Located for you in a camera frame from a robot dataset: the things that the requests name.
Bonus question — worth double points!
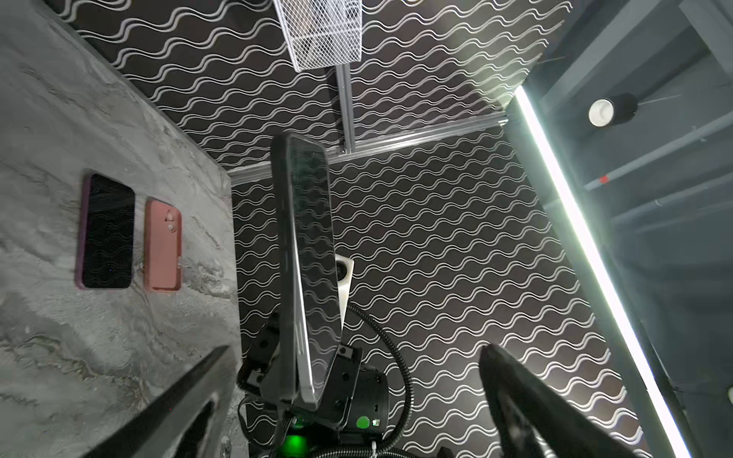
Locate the ceiling spot lamp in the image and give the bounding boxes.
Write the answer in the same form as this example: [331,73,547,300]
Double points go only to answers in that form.
[588,94,639,128]

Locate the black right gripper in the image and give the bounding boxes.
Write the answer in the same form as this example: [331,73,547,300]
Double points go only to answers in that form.
[237,314,389,435]

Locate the black phone case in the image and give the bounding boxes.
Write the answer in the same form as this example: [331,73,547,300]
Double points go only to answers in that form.
[270,134,298,403]

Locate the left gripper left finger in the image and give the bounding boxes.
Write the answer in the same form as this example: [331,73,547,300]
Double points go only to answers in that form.
[86,345,235,457]

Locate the white mesh basket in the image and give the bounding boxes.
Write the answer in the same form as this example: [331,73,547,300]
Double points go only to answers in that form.
[274,0,363,73]

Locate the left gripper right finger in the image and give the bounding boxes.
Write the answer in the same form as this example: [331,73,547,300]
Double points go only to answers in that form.
[478,344,634,457]

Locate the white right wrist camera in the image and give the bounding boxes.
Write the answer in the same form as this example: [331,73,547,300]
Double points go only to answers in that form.
[335,255,354,323]

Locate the pink phone case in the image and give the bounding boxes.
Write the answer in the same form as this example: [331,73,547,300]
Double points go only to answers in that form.
[143,198,182,292]

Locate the led light strip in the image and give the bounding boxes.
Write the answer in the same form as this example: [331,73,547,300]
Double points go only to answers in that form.
[515,87,691,457]

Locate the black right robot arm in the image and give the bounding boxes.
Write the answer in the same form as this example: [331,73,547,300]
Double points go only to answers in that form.
[237,305,414,457]

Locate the black phone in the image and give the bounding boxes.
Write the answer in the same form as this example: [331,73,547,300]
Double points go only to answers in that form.
[286,135,342,408]

